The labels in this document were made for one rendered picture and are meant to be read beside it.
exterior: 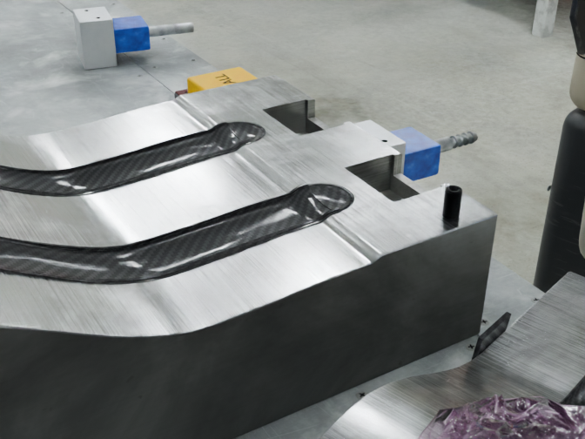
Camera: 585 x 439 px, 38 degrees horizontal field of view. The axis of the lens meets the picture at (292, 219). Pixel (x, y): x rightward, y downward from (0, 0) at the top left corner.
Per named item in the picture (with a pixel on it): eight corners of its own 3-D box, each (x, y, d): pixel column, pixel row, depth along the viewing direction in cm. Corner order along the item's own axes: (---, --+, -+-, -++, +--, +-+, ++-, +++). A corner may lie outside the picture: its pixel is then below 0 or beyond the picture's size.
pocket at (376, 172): (395, 199, 59) (400, 151, 57) (445, 233, 55) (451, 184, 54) (341, 216, 57) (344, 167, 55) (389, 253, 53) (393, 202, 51)
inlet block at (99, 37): (188, 43, 102) (185, -3, 100) (199, 56, 98) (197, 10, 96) (77, 55, 98) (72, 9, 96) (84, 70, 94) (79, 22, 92)
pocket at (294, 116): (312, 141, 67) (312, 97, 65) (350, 167, 63) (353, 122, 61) (261, 154, 65) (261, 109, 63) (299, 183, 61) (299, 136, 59)
